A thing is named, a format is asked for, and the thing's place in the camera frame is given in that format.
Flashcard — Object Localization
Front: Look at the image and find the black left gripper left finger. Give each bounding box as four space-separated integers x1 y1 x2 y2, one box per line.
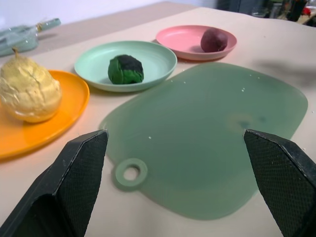
0 129 109 237

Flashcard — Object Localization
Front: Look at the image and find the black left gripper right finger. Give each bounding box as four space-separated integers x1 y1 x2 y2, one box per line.
242 128 316 237

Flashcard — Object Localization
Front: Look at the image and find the orange plate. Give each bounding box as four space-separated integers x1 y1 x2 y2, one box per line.
0 70 90 160

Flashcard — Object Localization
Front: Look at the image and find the green plate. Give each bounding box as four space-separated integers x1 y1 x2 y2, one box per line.
74 40 178 93

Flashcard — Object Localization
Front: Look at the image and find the pink plate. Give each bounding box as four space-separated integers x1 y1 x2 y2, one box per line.
155 24 237 61

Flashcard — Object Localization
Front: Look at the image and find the green cutting board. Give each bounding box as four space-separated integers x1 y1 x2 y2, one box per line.
100 62 309 221

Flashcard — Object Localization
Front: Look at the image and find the yellow pear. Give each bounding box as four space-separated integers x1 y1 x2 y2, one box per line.
0 46 63 123

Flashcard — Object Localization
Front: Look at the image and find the dark green leafy vegetable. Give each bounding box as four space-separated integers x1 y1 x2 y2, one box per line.
108 54 144 85

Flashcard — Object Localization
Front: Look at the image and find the dark red round fruit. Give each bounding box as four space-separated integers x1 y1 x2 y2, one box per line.
200 28 229 53

